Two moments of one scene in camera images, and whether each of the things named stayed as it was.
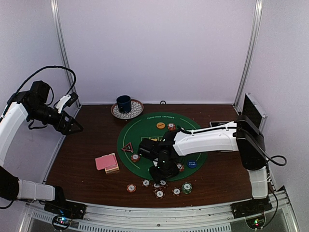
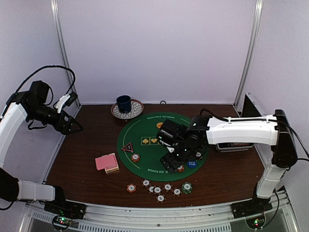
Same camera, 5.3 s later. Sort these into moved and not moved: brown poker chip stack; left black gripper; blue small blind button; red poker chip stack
Moved: brown poker chip stack
Not moved: red poker chip stack; blue small blind button; left black gripper
